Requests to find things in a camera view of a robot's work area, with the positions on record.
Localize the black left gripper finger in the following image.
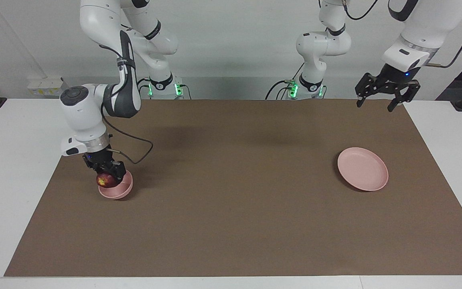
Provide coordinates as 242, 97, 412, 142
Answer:
387, 79, 421, 113
355, 73, 381, 108

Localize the red apple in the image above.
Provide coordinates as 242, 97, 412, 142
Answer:
96, 172, 118, 189

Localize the pink bowl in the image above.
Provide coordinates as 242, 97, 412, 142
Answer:
98, 169, 134, 200

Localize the pink plate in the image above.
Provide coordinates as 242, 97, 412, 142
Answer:
337, 147, 389, 192

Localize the white power strip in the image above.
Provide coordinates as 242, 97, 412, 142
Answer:
27, 77, 71, 97

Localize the brown table mat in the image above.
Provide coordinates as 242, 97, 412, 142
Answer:
4, 99, 462, 277

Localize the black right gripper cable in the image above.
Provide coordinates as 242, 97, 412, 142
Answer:
102, 80, 154, 164

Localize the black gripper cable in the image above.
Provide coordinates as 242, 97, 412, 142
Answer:
342, 0, 462, 69
102, 80, 154, 164

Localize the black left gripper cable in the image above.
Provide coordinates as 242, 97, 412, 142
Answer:
342, 0, 462, 69

